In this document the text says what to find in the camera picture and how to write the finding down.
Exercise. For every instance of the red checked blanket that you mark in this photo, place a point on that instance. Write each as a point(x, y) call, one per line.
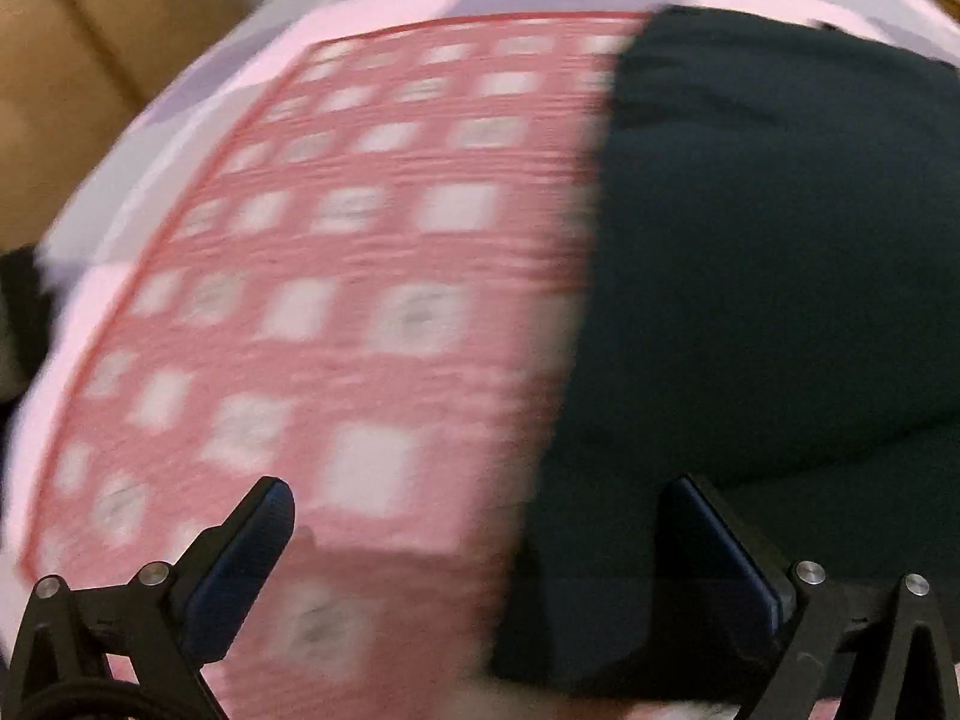
point(375, 255)

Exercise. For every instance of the dark cloth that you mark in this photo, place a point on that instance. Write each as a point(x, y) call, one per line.
point(22, 315)

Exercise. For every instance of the dark green garment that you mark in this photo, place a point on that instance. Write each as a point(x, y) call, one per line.
point(750, 240)

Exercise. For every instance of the wooden wardrobe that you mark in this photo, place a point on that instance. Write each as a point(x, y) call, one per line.
point(90, 52)

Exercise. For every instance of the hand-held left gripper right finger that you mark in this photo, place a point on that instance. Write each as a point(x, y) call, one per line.
point(720, 555)

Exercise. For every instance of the pink purple checked bed sheet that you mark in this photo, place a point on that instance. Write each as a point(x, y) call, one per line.
point(360, 7)

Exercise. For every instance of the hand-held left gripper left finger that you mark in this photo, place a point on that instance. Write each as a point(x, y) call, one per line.
point(240, 562)

